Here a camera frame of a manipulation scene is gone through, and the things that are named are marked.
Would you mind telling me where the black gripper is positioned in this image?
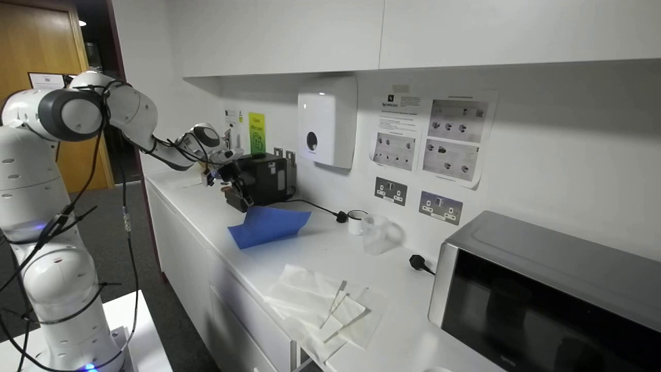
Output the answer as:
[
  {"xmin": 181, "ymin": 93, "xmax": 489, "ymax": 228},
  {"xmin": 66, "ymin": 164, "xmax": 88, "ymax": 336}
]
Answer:
[{"xmin": 212, "ymin": 160, "xmax": 253, "ymax": 213}]

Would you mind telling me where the blue towel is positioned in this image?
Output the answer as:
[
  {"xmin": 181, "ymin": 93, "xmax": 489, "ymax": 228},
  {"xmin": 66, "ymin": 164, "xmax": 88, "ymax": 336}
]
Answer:
[{"xmin": 227, "ymin": 205, "xmax": 314, "ymax": 252}]

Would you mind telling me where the white paper towel dispenser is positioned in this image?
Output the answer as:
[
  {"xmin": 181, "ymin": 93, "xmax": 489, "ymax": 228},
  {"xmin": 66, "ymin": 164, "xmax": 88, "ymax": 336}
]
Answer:
[{"xmin": 295, "ymin": 74, "xmax": 359, "ymax": 173}]

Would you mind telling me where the black coffee machine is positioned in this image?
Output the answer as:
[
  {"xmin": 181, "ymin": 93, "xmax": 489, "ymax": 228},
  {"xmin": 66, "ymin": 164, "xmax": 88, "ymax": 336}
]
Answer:
[{"xmin": 233, "ymin": 151, "xmax": 300, "ymax": 213}]

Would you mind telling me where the green yellow cleaning sign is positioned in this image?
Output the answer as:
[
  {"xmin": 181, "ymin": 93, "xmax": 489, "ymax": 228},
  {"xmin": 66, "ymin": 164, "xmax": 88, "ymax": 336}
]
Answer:
[{"xmin": 248, "ymin": 112, "xmax": 269, "ymax": 157}]

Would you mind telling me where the white base cabinet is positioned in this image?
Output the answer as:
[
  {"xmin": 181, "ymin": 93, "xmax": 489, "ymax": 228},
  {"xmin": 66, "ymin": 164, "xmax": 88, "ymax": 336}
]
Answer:
[{"xmin": 145, "ymin": 183, "xmax": 306, "ymax": 372}]

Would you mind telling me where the clear plastic bag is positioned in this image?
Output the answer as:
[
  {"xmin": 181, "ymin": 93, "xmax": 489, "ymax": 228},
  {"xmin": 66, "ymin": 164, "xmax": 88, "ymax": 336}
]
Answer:
[{"xmin": 265, "ymin": 264, "xmax": 378, "ymax": 364}]

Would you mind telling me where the thin wooden stirrer stick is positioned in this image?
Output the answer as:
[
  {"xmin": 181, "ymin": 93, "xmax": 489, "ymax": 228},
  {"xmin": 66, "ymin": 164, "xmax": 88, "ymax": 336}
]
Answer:
[
  {"xmin": 319, "ymin": 278, "xmax": 351, "ymax": 330},
  {"xmin": 323, "ymin": 288, "xmax": 371, "ymax": 344}
]

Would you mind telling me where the clear plastic container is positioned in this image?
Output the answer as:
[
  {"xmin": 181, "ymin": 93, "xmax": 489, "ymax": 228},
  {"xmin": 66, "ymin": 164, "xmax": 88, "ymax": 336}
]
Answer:
[{"xmin": 361, "ymin": 218, "xmax": 410, "ymax": 259}]

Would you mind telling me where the white robot mounting platform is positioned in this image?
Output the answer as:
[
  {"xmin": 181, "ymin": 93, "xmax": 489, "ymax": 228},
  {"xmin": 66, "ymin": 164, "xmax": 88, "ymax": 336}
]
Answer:
[{"xmin": 0, "ymin": 288, "xmax": 174, "ymax": 372}]

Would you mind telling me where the white instruction notice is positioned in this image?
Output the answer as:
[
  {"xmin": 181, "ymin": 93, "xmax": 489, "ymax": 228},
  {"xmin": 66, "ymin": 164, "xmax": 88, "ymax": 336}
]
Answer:
[{"xmin": 370, "ymin": 82, "xmax": 427, "ymax": 173}]

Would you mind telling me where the black power plug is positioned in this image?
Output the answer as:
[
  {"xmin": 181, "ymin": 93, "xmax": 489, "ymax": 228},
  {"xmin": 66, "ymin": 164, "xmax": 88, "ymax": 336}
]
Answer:
[{"xmin": 406, "ymin": 252, "xmax": 437, "ymax": 280}]

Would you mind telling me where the laminated socket photo poster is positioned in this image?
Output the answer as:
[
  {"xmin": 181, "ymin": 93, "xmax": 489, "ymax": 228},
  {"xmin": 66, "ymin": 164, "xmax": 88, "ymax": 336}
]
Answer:
[{"xmin": 419, "ymin": 91, "xmax": 496, "ymax": 190}]

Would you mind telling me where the wooden door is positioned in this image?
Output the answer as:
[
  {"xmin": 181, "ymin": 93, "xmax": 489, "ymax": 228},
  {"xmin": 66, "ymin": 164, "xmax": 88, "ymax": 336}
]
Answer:
[{"xmin": 0, "ymin": 0, "xmax": 117, "ymax": 195}]

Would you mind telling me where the silver microwave oven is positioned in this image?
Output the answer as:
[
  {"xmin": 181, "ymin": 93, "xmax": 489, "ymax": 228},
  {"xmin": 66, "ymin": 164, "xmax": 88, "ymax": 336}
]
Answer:
[{"xmin": 426, "ymin": 209, "xmax": 661, "ymax": 372}]

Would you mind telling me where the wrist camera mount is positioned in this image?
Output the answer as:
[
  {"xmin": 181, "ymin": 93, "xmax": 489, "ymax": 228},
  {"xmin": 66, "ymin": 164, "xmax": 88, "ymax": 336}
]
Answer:
[{"xmin": 209, "ymin": 147, "xmax": 238, "ymax": 167}]

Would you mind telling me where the black coffee machine power cable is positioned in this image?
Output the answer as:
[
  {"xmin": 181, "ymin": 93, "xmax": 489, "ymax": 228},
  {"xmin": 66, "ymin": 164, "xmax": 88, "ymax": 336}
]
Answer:
[{"xmin": 295, "ymin": 196, "xmax": 351, "ymax": 225}]

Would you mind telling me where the silver double wall socket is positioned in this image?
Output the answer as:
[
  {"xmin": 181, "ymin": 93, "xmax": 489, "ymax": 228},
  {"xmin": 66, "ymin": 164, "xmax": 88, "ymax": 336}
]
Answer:
[
  {"xmin": 418, "ymin": 190, "xmax": 465, "ymax": 228},
  {"xmin": 371, "ymin": 177, "xmax": 410, "ymax": 208}
]

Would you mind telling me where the white upper wall cabinet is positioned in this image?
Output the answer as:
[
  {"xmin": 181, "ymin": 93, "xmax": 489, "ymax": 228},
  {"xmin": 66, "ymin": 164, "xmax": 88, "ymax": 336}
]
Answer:
[{"xmin": 181, "ymin": 0, "xmax": 661, "ymax": 78}]

